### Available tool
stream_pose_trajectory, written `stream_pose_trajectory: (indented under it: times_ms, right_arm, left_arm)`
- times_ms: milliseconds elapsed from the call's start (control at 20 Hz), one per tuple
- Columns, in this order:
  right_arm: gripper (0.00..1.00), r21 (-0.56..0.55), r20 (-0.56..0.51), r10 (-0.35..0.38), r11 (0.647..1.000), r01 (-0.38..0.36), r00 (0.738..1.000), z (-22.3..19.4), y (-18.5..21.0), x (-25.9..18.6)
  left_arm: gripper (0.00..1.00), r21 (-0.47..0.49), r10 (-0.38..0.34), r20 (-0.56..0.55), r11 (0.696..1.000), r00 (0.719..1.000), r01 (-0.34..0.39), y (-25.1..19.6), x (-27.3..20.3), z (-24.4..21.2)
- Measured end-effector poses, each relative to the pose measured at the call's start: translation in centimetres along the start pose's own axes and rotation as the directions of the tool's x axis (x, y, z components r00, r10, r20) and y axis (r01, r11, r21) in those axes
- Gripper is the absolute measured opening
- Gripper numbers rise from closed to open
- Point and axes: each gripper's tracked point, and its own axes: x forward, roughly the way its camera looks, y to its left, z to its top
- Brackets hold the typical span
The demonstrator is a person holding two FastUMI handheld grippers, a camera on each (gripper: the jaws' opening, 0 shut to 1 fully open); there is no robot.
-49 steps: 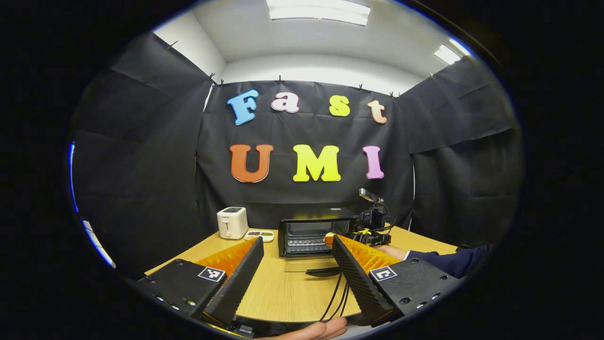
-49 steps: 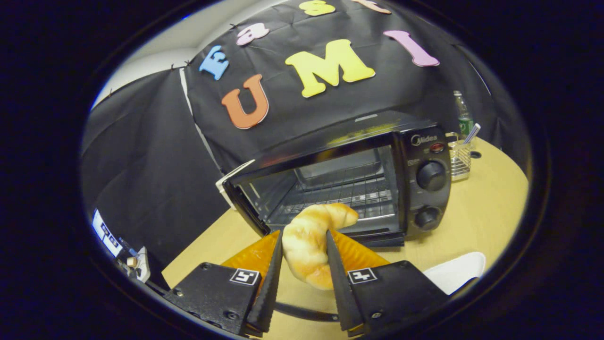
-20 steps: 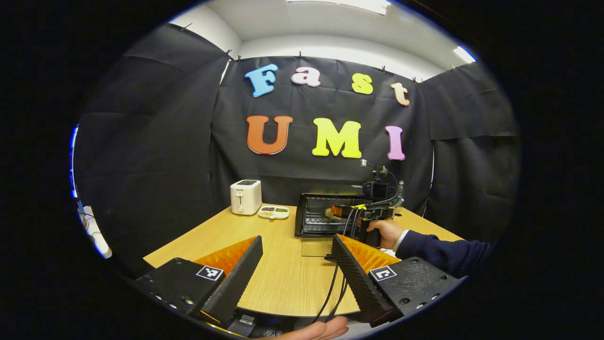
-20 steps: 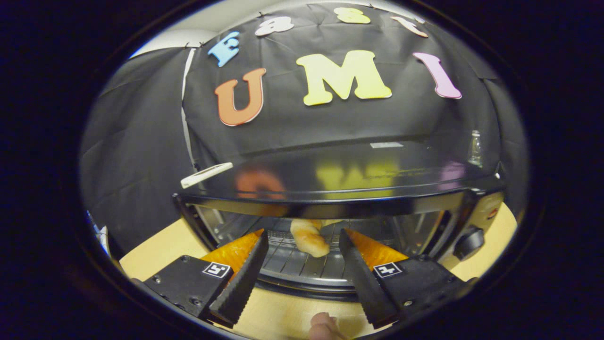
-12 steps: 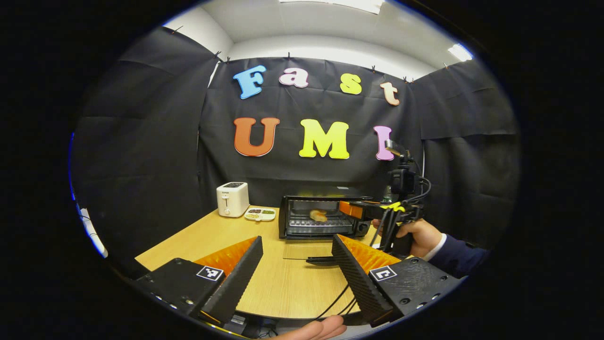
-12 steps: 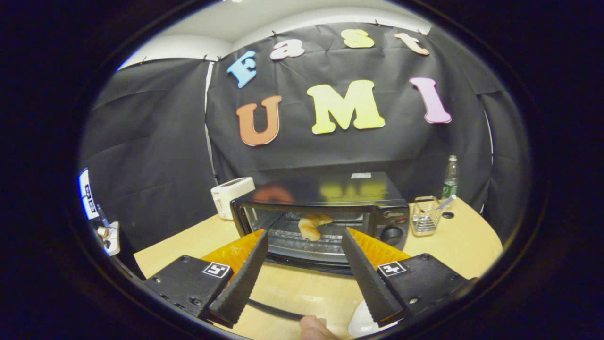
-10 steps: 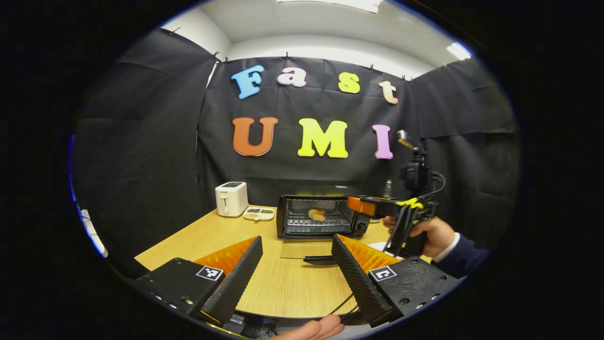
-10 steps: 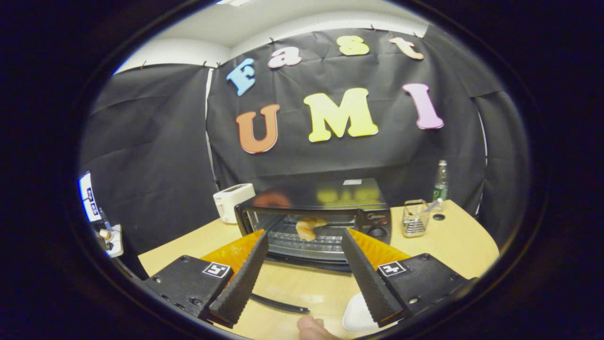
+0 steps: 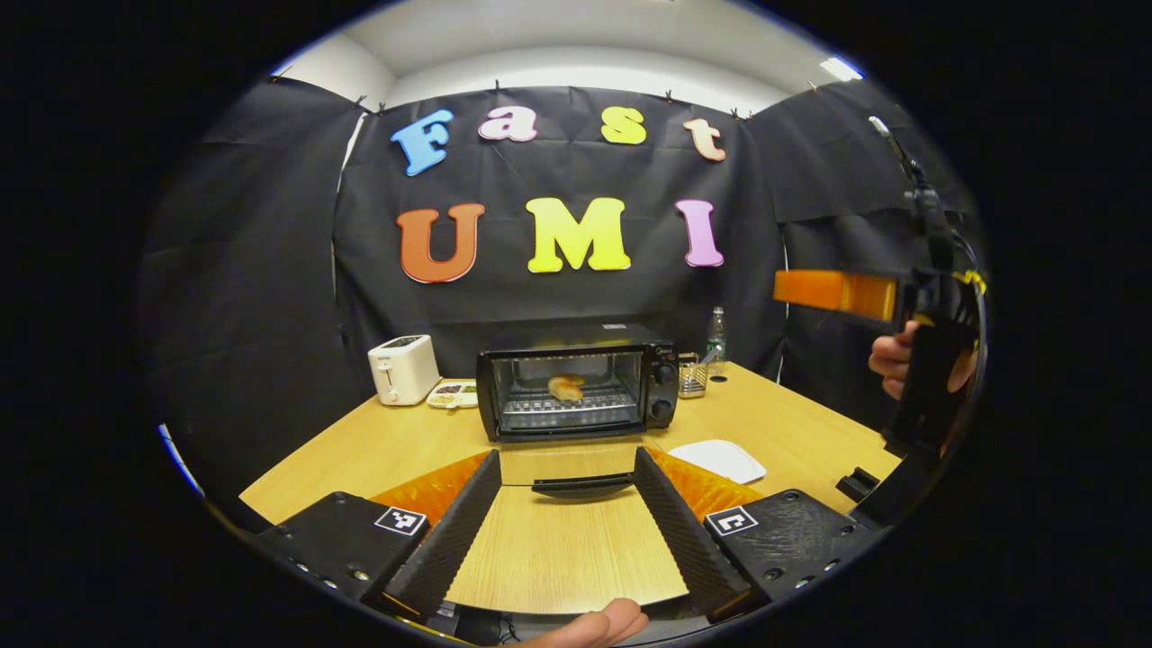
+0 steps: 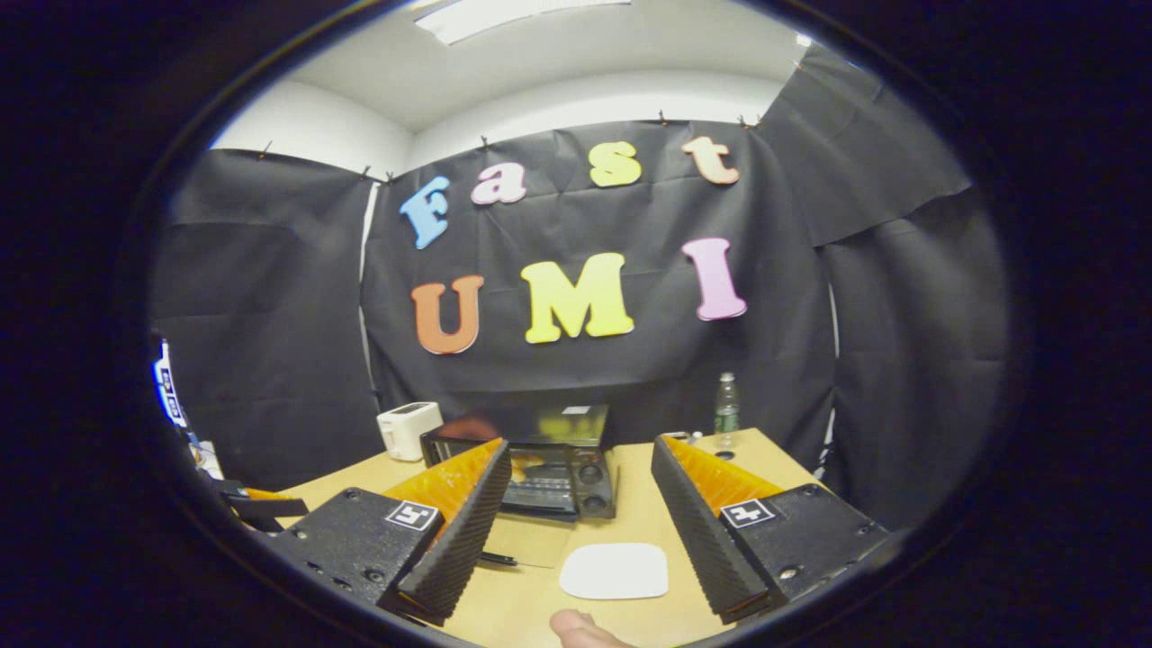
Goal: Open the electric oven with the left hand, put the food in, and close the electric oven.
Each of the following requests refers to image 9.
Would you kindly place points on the white plastic utensil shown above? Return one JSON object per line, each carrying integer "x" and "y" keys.
{"x": 709, "y": 358}

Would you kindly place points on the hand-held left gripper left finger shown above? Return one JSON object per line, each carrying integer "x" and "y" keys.
{"x": 459, "y": 531}

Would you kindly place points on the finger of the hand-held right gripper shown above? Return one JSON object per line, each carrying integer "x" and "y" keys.
{"x": 837, "y": 292}

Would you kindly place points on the small ceiling light panel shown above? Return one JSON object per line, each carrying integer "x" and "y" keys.
{"x": 841, "y": 67}

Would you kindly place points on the black electric oven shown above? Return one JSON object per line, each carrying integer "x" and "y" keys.
{"x": 576, "y": 337}

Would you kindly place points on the clear plastic water bottle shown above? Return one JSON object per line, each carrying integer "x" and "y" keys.
{"x": 716, "y": 342}

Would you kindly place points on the small white snack dish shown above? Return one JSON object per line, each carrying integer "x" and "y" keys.
{"x": 453, "y": 394}

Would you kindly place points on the black backdrop cloth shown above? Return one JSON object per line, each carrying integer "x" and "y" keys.
{"x": 252, "y": 288}

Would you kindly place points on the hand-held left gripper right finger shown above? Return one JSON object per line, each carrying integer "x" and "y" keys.
{"x": 679, "y": 540}

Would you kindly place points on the white toaster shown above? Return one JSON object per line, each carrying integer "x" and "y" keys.
{"x": 402, "y": 369}

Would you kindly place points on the white square plate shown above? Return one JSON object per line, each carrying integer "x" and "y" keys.
{"x": 720, "y": 459}

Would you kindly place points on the golden bread roll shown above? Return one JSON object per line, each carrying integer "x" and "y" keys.
{"x": 565, "y": 389}

